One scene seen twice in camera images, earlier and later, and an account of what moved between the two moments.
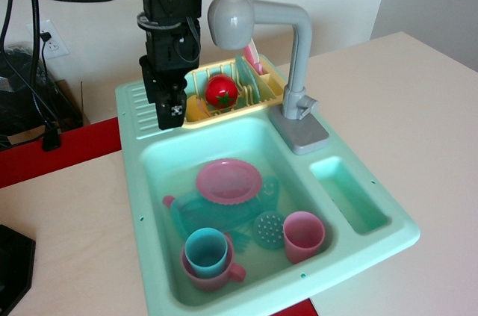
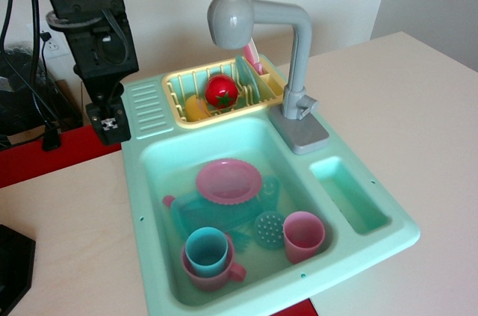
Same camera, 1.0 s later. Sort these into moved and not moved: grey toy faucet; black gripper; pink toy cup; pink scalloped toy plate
Moved: black gripper
Not moved: pink toy cup; grey toy faucet; pink scalloped toy plate
